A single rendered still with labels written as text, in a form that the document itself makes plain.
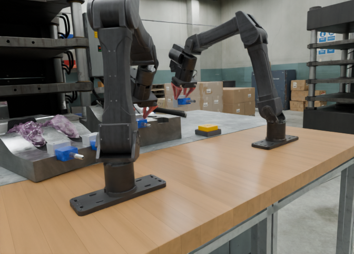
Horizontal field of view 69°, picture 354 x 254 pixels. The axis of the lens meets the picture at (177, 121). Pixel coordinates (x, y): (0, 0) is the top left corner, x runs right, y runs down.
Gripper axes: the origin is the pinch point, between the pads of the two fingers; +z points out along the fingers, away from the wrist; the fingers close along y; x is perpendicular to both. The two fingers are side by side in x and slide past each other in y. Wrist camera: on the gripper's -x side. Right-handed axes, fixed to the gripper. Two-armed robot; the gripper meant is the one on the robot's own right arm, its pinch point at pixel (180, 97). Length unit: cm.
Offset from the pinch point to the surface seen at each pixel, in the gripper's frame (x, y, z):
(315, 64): -114, -365, 39
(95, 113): -9.4, 35.7, 9.1
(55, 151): 24, 59, -3
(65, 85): -61, 35, 22
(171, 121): 15.9, 14.9, 0.6
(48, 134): 8, 57, 3
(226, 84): -384, -497, 221
